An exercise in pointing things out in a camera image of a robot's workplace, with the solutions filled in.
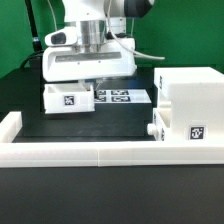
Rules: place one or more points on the white U-shaped table fence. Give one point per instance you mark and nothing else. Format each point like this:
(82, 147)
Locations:
(99, 154)

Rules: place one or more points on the black pole stand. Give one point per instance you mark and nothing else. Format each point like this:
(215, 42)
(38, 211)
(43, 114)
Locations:
(35, 59)

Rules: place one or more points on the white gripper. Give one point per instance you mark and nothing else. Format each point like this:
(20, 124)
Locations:
(80, 51)

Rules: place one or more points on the white front drawer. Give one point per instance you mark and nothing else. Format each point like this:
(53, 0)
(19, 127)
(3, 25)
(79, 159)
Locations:
(159, 128)

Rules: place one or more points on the white drawer cabinet box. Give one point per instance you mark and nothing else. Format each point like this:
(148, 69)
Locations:
(197, 103)

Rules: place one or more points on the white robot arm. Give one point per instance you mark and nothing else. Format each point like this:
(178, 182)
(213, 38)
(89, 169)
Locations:
(107, 10)

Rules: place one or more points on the white drawer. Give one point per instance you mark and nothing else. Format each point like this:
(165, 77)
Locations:
(159, 128)
(68, 98)

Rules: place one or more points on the white fiducial marker plate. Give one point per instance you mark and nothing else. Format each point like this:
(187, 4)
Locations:
(125, 96)

